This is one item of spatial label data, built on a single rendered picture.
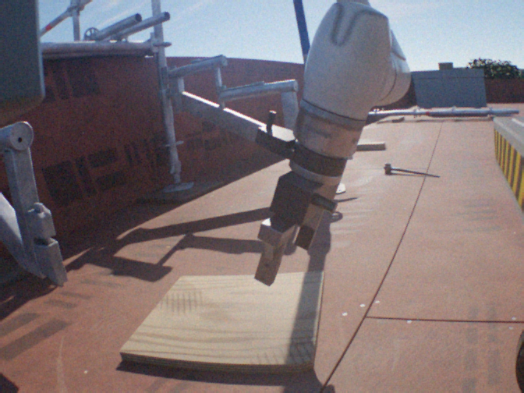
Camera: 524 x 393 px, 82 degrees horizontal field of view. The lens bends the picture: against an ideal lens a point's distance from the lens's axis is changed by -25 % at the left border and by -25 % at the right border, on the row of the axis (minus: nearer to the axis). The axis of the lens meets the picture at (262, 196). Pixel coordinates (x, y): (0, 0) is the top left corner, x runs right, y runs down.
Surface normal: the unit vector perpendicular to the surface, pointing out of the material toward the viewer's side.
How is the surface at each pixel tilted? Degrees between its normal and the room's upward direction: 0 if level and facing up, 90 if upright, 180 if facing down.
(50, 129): 90
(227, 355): 0
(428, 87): 90
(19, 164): 92
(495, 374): 0
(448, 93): 90
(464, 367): 0
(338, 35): 79
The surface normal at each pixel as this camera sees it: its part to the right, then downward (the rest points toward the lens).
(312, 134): -0.48, 0.27
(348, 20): -0.45, 0.04
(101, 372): -0.14, -0.96
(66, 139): 0.87, 0.00
